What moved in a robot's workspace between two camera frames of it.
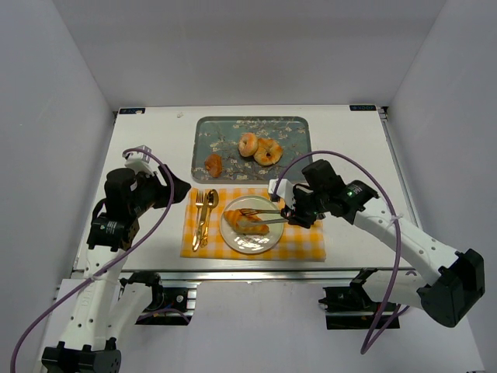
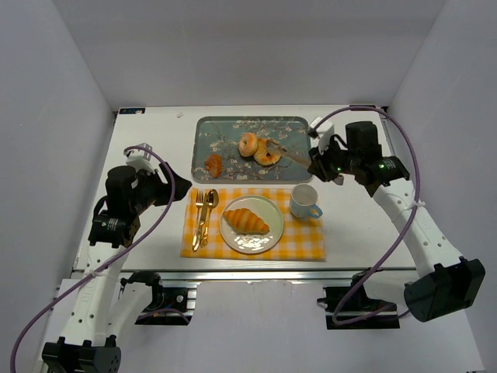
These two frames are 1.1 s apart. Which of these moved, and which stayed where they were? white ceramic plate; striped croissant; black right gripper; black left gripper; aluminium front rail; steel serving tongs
Moved: steel serving tongs; black right gripper
Stayed: striped croissant; white ceramic plate; aluminium front rail; black left gripper
